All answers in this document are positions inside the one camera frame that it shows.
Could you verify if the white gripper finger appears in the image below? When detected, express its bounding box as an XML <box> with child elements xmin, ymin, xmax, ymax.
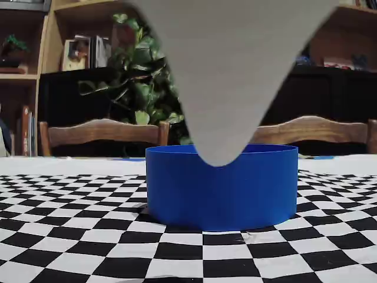
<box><xmin>125</xmin><ymin>0</ymin><xmax>341</xmax><ymax>168</ymax></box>

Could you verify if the blue round box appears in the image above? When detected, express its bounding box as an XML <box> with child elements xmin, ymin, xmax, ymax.
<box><xmin>145</xmin><ymin>143</ymin><xmax>299</xmax><ymax>232</ymax></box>

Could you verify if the starry night picture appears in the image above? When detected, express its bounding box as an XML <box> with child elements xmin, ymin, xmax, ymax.
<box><xmin>294</xmin><ymin>54</ymin><xmax>312</xmax><ymax>66</ymax></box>

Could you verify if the green pothos plant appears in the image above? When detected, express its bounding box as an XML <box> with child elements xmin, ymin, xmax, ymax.
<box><xmin>78</xmin><ymin>13</ymin><xmax>192</xmax><ymax>145</ymax></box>

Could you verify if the wooden chair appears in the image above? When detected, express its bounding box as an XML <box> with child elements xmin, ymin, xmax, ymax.
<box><xmin>253</xmin><ymin>115</ymin><xmax>377</xmax><ymax>156</ymax></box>
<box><xmin>39</xmin><ymin>119</ymin><xmax>171</xmax><ymax>157</ymax></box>

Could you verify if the pale upright book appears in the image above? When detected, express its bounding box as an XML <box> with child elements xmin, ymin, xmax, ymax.
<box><xmin>90</xmin><ymin>35</ymin><xmax>112</xmax><ymax>69</ymax></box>

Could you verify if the framed photo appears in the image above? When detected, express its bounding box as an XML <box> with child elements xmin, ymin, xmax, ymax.
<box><xmin>61</xmin><ymin>38</ymin><xmax>91</xmax><ymax>71</ymax></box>

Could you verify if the light wooden bookshelf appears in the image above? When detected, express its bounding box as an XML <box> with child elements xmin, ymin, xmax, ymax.
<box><xmin>0</xmin><ymin>0</ymin><xmax>377</xmax><ymax>157</ymax></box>

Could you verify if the thin blue book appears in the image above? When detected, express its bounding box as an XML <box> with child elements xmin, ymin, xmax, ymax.
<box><xmin>29</xmin><ymin>113</ymin><xmax>38</xmax><ymax>156</ymax></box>

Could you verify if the orange spine book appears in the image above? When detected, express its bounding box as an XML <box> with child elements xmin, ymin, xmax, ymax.
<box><xmin>21</xmin><ymin>105</ymin><xmax>30</xmax><ymax>156</ymax></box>

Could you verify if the checkered print white mat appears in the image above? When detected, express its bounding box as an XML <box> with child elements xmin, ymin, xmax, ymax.
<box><xmin>0</xmin><ymin>154</ymin><xmax>377</xmax><ymax>283</ymax></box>

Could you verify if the dark framed monitor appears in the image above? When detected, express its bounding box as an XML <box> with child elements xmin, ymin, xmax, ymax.
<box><xmin>0</xmin><ymin>0</ymin><xmax>51</xmax><ymax>13</ymax></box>

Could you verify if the green bonsai model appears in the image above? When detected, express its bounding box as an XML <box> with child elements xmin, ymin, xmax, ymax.
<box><xmin>0</xmin><ymin>34</ymin><xmax>32</xmax><ymax>74</ymax></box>

